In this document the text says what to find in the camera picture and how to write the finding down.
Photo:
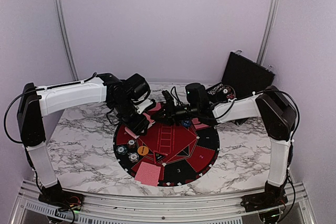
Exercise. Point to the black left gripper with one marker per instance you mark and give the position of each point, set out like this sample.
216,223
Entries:
137,126

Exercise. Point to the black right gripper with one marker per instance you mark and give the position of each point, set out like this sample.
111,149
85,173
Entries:
169,113

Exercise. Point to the dealt red card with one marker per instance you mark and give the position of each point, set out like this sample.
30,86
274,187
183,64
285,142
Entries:
146,173
148,117
199,125
157,107
155,178

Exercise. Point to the red playing card deck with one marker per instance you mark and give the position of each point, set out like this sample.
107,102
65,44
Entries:
128,131

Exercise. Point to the blue round blind button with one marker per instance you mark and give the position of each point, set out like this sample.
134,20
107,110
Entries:
186,123

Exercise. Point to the small orange black chip pile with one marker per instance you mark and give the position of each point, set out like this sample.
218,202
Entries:
131,143

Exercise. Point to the orange round blind button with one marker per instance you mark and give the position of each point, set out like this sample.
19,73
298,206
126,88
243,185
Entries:
143,150

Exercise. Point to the black triangular button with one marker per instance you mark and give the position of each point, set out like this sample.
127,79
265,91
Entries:
158,156

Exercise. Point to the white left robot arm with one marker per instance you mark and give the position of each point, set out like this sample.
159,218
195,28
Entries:
128,98

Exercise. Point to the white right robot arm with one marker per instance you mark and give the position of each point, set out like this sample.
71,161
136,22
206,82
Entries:
276,109

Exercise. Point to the round red black poker mat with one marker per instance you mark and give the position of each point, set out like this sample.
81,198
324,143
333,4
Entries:
190,152

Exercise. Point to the black poker chip case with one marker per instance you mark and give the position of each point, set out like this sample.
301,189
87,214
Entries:
243,76

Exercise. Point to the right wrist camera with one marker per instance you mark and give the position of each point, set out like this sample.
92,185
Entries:
168,98

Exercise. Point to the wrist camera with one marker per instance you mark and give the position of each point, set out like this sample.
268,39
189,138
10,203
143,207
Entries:
146,105
168,98

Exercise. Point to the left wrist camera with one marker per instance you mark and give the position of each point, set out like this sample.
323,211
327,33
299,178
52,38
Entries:
146,105

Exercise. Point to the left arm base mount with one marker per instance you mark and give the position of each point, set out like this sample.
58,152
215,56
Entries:
64,200

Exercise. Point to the right aluminium wall post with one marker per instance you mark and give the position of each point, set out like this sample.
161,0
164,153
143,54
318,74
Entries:
273,8

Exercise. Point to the aluminium wall post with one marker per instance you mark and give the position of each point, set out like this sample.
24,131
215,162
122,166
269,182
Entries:
65,39
273,8

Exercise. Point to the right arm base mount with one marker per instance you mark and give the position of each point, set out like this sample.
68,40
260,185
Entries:
272,196

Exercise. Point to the aluminium front rail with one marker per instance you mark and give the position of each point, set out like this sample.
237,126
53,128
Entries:
214,208

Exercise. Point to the left aluminium wall post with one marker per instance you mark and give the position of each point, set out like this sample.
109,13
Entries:
65,39

